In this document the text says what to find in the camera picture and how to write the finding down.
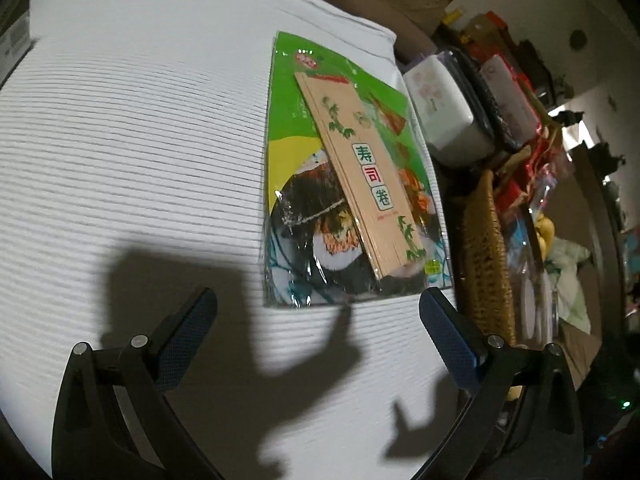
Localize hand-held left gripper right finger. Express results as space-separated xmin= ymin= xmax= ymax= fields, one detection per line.
xmin=418 ymin=287 xmax=584 ymax=480

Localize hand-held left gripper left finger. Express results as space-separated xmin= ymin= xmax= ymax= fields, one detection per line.
xmin=52 ymin=287 xmax=221 ymax=480

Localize wicker basket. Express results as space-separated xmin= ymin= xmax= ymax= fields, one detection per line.
xmin=461 ymin=170 xmax=517 ymax=347

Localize green sushi mat package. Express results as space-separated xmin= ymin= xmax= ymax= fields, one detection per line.
xmin=263 ymin=30 xmax=453 ymax=309

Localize white plastic container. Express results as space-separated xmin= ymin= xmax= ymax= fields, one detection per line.
xmin=403 ymin=55 xmax=494 ymax=167

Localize yellow banana bunch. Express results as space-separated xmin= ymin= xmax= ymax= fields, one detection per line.
xmin=534 ymin=214 xmax=557 ymax=262

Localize red snack packets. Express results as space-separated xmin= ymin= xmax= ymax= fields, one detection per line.
xmin=492 ymin=125 xmax=571 ymax=221

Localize white ribbed mat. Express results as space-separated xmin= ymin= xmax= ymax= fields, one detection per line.
xmin=0 ymin=0 xmax=468 ymax=476

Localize pink white packet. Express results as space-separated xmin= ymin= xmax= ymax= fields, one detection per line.
xmin=479 ymin=54 xmax=542 ymax=133

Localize cardboard box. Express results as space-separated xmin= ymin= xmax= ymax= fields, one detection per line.
xmin=345 ymin=0 xmax=467 ymax=66

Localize grey box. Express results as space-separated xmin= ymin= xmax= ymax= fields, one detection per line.
xmin=0 ymin=0 xmax=37 ymax=83

